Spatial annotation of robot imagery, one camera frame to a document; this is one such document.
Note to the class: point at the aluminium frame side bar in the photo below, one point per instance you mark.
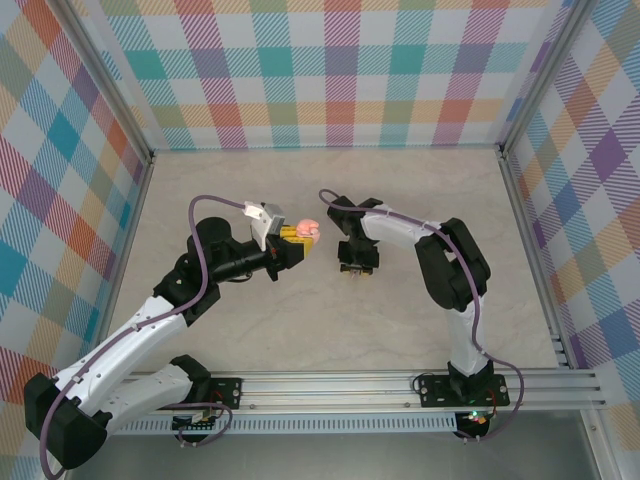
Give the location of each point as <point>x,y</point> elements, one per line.
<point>525,225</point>
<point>128,235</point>

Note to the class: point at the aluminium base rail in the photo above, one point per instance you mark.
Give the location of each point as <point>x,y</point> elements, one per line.
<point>325,387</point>

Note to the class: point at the small circuit board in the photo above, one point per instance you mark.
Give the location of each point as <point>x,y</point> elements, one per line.
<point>195,422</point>

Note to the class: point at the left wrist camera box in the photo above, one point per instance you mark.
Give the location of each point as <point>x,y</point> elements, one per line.
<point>265,222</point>

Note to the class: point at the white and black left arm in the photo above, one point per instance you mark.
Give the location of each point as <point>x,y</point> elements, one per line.
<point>140,330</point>

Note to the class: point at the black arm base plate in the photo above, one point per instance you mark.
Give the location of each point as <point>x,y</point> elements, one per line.
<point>435,390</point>
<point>227,392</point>

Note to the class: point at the pink earbud charging case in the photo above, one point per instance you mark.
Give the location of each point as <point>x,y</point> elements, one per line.
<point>308,229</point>

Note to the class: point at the aluminium frame post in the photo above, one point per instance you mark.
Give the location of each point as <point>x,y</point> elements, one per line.
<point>545,75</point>
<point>107,82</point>

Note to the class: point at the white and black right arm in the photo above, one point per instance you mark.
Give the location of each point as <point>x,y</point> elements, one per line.
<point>450,260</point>

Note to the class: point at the circuit board with lights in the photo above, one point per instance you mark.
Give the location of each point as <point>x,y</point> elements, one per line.
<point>477,417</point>

